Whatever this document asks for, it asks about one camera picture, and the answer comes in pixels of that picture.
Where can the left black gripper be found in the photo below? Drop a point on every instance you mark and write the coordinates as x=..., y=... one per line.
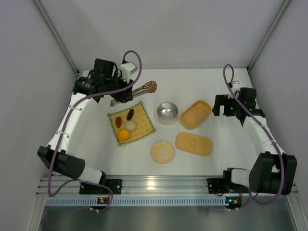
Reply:
x=124, y=94

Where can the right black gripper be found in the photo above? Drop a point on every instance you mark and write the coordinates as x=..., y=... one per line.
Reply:
x=221, y=105

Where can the metal tongs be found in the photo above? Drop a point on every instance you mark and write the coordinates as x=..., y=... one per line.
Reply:
x=135, y=93

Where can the black spiky food piece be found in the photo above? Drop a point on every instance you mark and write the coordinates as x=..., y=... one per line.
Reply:
x=130, y=114

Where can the red-brown sausage food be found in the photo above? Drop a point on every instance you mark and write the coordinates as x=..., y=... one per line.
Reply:
x=118, y=122

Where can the orange fried food piece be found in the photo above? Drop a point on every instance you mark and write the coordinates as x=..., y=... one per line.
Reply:
x=153, y=87

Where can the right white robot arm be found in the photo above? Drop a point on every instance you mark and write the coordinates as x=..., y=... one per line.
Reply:
x=273, y=170

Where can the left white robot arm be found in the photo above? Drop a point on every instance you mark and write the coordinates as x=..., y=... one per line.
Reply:
x=59, y=155

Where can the beige oval lunch box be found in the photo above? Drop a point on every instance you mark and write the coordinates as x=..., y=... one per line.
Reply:
x=195, y=114

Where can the beige oval lunch box lid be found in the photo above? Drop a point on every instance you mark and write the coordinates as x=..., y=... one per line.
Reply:
x=194, y=144

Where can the bamboo mat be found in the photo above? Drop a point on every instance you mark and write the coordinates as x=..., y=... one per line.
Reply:
x=141, y=118

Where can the round metal-lined container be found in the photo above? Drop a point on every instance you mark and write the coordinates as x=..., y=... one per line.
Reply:
x=167, y=113

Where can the white rice ball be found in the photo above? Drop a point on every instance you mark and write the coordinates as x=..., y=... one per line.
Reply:
x=130, y=126

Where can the orange fruit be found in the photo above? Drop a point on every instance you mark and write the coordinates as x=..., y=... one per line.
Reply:
x=123, y=134

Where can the round beige lid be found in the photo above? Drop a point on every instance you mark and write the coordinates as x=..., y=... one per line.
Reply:
x=162, y=152

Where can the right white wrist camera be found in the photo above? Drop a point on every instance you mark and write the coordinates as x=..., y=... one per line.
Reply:
x=235, y=85

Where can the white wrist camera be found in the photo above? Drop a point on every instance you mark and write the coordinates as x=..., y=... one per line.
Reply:
x=127, y=70
x=235, y=85

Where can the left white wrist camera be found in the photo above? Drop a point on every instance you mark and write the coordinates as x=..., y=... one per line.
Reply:
x=127, y=70

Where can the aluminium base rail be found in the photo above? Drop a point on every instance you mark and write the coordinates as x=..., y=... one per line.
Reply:
x=141, y=185

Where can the slotted grey cable duct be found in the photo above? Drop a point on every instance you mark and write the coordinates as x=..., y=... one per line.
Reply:
x=140, y=201

